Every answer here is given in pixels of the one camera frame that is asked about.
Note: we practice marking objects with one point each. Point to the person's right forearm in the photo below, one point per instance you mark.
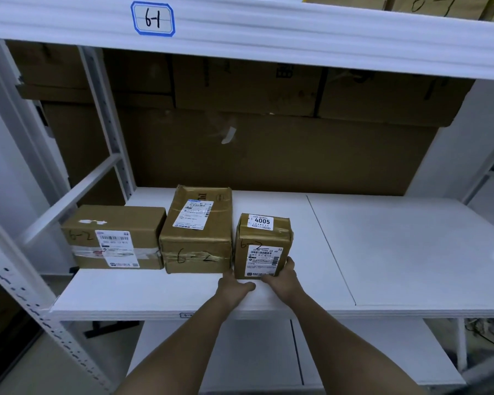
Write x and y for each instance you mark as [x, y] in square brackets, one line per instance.
[345, 349]

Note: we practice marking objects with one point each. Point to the flat wide cardboard parcel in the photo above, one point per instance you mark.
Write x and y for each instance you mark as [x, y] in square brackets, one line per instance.
[115, 234]

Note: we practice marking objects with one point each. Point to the white metal shelf rack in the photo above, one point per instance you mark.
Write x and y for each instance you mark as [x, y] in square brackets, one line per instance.
[395, 250]

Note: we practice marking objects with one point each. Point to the white tape scrap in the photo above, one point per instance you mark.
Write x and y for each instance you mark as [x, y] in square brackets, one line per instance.
[229, 134]

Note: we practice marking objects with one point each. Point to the large flat cardboard sheet box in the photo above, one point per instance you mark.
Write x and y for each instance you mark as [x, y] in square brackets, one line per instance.
[251, 156]

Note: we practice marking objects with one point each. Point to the small taped cardboard parcel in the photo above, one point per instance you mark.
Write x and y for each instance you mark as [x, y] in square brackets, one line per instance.
[263, 246]

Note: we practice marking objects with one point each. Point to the person's right hand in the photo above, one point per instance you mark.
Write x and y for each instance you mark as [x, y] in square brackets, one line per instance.
[284, 283]

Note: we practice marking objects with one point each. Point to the person's right thumb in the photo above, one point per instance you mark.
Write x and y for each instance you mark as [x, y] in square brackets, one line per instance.
[268, 279]

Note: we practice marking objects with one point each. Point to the tall taped cardboard parcel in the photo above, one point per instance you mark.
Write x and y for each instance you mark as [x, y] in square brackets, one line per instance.
[197, 234]

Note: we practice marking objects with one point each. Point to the brown cardboard carton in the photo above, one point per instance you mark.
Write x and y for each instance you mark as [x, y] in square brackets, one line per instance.
[140, 76]
[395, 100]
[247, 84]
[45, 65]

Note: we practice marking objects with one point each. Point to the blue-bordered white shelf label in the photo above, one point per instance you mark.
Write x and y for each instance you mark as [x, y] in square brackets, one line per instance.
[153, 18]

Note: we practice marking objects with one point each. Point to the person's left hand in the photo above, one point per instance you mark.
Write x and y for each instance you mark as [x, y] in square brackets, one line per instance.
[232, 290]

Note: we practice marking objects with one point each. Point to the person's left thumb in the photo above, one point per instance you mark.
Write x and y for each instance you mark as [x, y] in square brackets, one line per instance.
[243, 287]

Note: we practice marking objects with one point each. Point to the person's left forearm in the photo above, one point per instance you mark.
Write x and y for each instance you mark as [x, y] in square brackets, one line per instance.
[181, 349]

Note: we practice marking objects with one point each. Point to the handwritten brown cardboard box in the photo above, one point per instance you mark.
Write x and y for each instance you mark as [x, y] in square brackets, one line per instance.
[436, 4]

